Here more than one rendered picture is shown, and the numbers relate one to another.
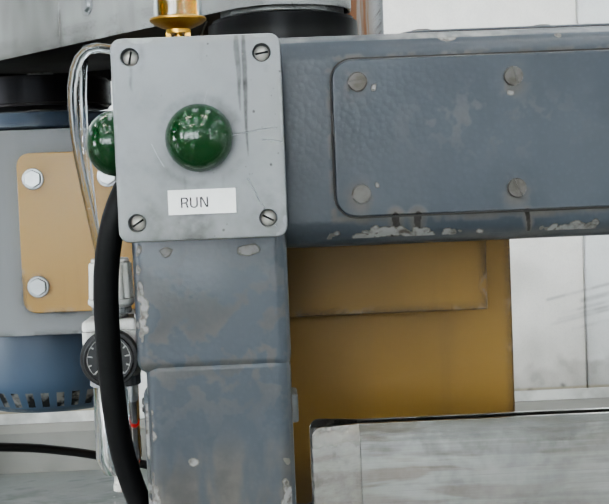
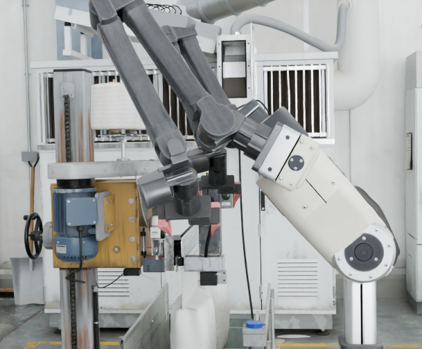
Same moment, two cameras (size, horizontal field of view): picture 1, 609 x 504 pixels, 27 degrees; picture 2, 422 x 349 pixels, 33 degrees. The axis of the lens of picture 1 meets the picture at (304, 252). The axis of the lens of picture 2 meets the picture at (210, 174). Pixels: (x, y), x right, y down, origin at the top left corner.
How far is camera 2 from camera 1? 264 cm
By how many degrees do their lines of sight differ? 82
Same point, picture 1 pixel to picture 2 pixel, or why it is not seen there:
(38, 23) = (128, 170)
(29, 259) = (107, 221)
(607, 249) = not seen: outside the picture
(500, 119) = not seen: hidden behind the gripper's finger
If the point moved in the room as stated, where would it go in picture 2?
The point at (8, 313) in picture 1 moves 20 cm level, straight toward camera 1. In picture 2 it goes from (103, 233) to (161, 231)
